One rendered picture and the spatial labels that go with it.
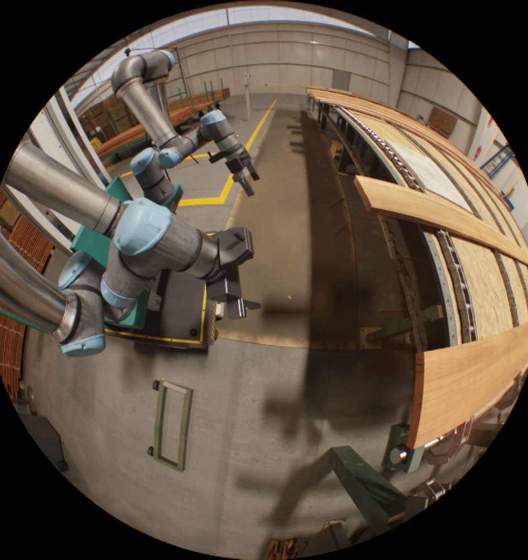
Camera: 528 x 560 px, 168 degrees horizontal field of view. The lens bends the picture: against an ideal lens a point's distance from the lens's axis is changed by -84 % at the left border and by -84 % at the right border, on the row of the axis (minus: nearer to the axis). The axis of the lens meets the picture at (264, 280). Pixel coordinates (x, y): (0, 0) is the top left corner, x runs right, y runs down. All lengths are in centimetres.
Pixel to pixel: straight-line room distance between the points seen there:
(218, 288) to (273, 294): 92
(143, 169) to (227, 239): 57
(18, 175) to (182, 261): 34
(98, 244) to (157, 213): 49
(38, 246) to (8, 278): 419
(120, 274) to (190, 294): 72
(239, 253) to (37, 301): 36
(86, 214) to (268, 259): 120
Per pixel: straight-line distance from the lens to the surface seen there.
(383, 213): 54
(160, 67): 79
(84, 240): 67
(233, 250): 27
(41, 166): 38
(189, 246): 25
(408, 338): 154
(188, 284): 100
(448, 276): 66
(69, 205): 36
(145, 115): 65
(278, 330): 116
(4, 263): 35
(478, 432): 167
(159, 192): 83
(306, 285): 127
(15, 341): 466
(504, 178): 770
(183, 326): 94
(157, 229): 22
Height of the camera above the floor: 115
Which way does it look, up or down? 64 degrees down
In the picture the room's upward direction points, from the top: 6 degrees counter-clockwise
